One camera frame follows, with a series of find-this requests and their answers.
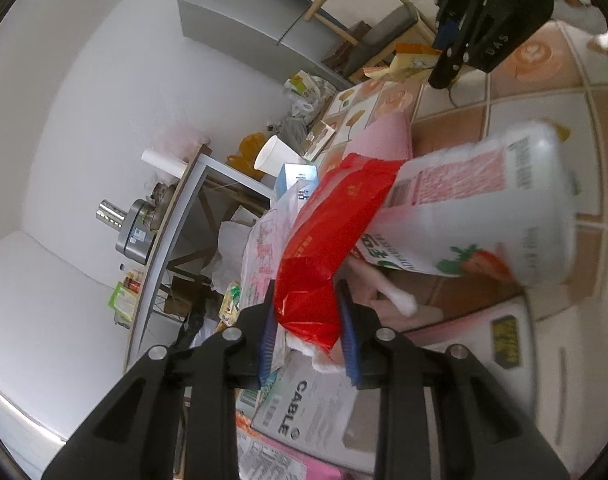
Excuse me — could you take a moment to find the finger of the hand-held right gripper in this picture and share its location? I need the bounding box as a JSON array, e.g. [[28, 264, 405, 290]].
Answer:
[[428, 0, 486, 91], [433, 0, 466, 50]]

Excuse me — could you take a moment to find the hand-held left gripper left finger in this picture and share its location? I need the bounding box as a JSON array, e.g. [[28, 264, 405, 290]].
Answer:
[[41, 280, 277, 480]]

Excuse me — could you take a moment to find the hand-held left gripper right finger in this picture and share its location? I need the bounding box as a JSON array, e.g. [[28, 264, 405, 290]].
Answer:
[[335, 279, 570, 480]]

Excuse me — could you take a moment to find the red plastic bag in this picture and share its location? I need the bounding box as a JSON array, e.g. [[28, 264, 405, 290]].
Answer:
[[274, 152, 407, 356]]

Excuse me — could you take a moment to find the white plastic bottle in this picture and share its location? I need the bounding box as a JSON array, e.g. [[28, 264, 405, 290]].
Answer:
[[356, 120, 582, 288]]

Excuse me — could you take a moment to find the green snack packet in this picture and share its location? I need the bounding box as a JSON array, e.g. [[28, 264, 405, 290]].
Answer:
[[219, 282, 243, 326]]

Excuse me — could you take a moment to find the yellow snack packet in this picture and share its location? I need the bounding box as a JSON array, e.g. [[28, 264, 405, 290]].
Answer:
[[364, 42, 445, 83]]

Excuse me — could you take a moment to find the wooden chair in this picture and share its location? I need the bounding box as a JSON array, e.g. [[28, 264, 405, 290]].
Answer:
[[304, 0, 449, 81]]

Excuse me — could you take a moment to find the white plastic stick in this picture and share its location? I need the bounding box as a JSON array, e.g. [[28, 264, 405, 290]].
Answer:
[[354, 260, 417, 317]]

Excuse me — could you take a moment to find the black bag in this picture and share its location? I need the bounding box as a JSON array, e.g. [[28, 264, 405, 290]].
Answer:
[[173, 300, 221, 348]]

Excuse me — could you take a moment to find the white cardboard box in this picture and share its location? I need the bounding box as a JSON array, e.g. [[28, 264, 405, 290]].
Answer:
[[251, 350, 379, 473]]

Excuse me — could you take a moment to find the white printed plastic bag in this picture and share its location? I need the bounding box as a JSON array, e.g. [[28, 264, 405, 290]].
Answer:
[[241, 195, 305, 311]]

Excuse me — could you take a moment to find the printed tablecloth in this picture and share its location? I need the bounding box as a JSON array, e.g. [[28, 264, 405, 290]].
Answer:
[[311, 15, 608, 341]]

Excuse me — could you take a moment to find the pink cloth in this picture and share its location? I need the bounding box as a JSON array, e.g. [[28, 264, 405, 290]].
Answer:
[[351, 112, 415, 161]]

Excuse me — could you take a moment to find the pink snack packet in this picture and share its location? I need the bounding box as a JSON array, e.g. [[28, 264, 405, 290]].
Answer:
[[236, 427, 345, 480]]

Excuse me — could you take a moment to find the white side table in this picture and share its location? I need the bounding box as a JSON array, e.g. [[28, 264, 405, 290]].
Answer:
[[124, 152, 275, 376]]

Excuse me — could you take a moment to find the white carton dark label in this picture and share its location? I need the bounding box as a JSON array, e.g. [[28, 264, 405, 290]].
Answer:
[[414, 297, 542, 461]]

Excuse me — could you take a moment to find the green white packet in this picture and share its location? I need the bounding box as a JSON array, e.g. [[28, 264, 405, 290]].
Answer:
[[284, 70, 335, 106]]

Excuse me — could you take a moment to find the small cardboard box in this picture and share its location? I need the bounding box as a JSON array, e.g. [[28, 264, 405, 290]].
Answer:
[[301, 122, 337, 158]]

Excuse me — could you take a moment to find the blue white box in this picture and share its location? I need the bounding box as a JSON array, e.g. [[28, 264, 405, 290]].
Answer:
[[271, 162, 319, 206]]

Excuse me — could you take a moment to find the white paper cup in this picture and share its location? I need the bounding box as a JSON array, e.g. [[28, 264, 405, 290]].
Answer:
[[254, 135, 305, 178]]

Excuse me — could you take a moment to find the orange plastic bag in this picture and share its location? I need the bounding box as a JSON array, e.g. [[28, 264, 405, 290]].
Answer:
[[228, 132, 269, 176]]

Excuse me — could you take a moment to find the silver metal cup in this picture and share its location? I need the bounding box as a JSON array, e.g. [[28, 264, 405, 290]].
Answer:
[[94, 199, 127, 233]]

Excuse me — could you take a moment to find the grey refrigerator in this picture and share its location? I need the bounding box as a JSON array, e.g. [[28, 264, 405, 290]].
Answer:
[[178, 0, 355, 91]]

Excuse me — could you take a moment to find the white paper roll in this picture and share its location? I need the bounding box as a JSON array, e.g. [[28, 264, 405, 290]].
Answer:
[[141, 147, 185, 178]]

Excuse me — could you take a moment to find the pink plastic bag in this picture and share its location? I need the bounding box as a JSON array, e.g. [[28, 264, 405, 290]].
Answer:
[[151, 120, 212, 161]]

